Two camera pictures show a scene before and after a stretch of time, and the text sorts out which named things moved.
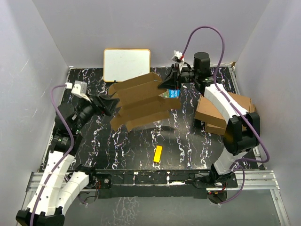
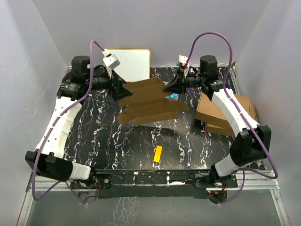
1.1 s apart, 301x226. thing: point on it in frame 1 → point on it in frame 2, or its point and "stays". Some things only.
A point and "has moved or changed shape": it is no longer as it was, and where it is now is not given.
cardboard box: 206,110 stays
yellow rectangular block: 157,154 stays
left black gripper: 107,105 → 120,91
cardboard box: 140,103 has moved or changed shape
